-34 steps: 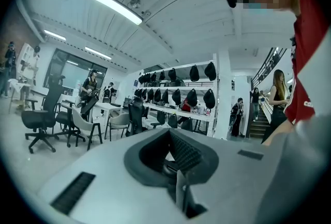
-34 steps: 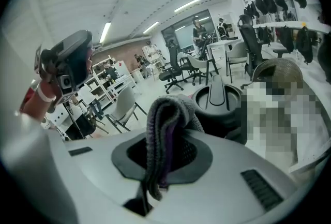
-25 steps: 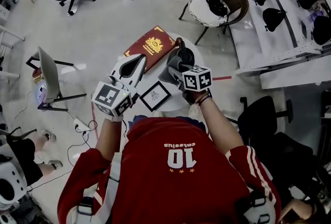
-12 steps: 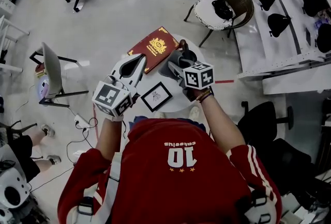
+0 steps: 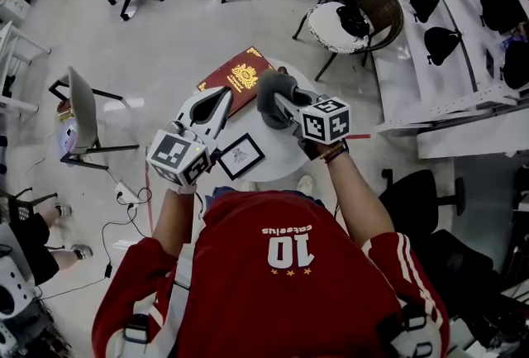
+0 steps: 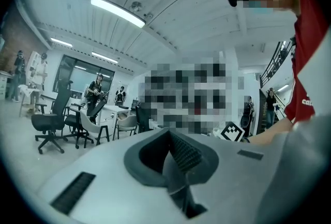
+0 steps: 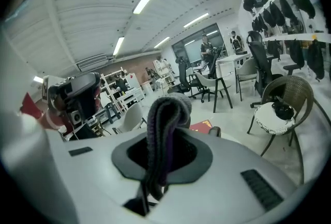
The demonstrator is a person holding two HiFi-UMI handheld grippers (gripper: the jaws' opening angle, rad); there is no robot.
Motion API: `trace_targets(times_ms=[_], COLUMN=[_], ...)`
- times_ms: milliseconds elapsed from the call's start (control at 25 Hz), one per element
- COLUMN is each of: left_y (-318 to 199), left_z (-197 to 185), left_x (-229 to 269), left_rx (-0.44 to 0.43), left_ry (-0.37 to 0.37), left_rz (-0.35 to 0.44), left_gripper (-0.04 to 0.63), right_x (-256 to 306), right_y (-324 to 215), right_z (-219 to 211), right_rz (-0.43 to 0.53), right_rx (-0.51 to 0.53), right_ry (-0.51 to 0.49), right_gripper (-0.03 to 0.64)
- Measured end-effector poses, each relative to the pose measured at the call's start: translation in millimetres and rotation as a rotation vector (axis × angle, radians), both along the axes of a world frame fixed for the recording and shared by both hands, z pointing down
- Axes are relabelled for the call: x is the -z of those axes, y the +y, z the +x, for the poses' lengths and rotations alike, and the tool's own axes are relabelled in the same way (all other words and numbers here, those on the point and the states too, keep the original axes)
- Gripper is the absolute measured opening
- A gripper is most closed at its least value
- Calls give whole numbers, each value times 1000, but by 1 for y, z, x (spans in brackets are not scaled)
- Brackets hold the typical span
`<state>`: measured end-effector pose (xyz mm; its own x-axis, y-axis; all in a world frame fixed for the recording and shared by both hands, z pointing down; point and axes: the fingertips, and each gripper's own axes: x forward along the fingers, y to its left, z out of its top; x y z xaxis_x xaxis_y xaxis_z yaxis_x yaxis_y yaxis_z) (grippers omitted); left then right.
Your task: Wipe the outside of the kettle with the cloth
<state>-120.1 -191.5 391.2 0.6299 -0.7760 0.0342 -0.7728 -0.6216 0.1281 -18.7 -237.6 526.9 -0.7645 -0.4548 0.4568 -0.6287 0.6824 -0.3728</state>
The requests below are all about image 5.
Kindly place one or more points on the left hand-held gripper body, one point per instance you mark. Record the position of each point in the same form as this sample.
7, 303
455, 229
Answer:
173, 156

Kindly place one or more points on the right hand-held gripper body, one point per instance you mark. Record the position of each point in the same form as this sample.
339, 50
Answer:
326, 122

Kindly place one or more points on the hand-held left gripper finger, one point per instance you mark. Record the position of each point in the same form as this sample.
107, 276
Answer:
208, 112
201, 104

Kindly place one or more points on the grey fleece cloth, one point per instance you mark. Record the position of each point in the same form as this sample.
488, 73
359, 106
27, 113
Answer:
274, 89

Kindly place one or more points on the black kettle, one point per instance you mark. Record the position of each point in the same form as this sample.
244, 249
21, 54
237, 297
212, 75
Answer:
279, 122

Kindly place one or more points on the person's left forearm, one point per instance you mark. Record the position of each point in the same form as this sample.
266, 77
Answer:
173, 220

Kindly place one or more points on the person's right forearm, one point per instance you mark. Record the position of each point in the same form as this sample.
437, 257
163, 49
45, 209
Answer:
359, 199

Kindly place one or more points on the red book gold ornament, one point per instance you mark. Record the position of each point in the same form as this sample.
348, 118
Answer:
219, 79

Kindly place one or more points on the white wristband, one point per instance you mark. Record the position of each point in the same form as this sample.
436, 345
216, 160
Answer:
182, 189

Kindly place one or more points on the white power strip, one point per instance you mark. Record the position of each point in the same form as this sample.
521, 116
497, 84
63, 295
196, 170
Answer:
126, 193

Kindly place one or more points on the person's blue shorts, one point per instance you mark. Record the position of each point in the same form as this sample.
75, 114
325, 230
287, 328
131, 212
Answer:
223, 195

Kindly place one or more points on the person's right white shoe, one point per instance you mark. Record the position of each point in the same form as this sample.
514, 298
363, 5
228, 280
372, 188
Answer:
305, 184

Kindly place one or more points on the white round seat cushion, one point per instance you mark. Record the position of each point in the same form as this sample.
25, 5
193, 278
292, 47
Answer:
324, 25

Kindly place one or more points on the white shelf rack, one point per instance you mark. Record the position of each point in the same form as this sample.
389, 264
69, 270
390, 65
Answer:
405, 100

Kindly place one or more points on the black pouch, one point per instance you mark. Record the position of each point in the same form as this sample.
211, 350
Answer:
353, 21

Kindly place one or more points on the white purple bag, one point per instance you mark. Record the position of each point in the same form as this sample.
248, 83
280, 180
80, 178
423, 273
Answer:
69, 137

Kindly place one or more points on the brown wicker chair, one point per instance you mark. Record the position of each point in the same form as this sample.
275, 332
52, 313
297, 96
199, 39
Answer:
384, 9

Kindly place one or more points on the stack of books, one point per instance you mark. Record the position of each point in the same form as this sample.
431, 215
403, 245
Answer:
66, 108

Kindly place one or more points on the row of black bags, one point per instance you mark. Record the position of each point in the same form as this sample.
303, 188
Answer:
440, 44

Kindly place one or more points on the black mesh metal chair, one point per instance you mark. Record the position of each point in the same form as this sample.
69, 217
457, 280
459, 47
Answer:
25, 207

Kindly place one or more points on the person's red jersey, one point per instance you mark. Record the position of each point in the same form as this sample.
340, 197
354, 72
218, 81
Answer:
289, 306

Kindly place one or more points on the white desk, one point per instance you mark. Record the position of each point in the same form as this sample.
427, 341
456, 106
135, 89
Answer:
8, 42

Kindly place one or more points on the black picture frame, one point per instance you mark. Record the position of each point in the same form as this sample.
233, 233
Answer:
241, 156

